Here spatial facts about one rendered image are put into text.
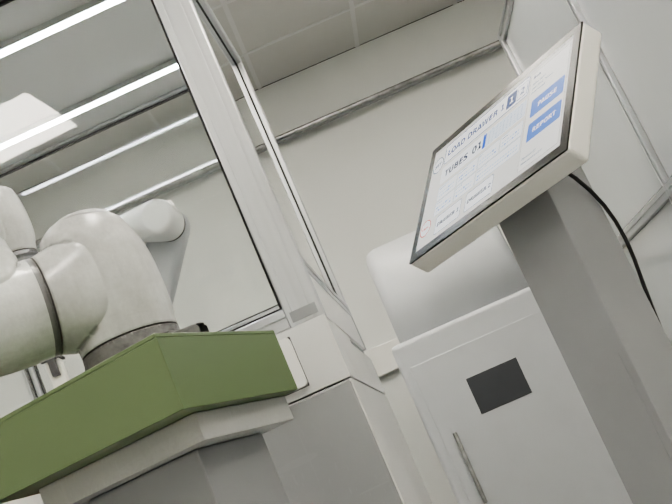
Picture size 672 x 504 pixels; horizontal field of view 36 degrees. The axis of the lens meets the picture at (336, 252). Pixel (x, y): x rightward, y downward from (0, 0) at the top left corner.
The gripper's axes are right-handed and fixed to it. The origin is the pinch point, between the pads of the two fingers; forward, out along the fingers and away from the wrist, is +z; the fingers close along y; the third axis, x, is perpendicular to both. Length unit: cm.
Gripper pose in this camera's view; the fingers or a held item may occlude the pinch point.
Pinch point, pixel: (59, 377)
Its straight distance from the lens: 210.0
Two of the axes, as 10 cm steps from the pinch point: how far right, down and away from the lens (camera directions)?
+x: -9.2, 3.8, -0.9
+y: 0.0, 2.2, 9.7
